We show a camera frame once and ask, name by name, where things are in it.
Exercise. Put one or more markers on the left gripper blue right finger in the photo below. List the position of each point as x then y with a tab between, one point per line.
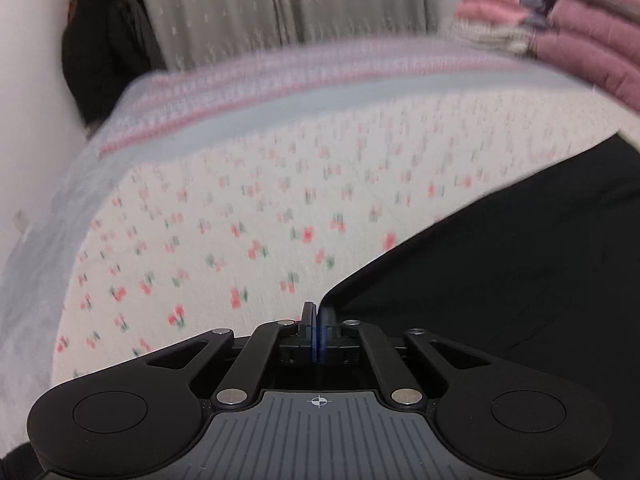
327	332

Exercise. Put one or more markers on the grey patterned curtain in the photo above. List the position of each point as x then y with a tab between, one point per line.
196	33

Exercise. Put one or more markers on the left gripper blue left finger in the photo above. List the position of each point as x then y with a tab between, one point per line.
308	331

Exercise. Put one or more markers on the mauve folded quilt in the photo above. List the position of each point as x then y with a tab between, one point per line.
596	41

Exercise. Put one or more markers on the cherry print bed sheet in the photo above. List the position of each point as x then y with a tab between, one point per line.
238	218

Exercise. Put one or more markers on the striped folded cloth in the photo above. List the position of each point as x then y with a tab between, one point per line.
513	40

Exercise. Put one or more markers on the black hanging clothes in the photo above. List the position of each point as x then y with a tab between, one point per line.
107	44

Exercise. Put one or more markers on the black pants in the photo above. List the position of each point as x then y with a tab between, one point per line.
543	273

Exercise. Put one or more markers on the pink striped blanket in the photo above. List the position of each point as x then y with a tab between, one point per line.
161	103

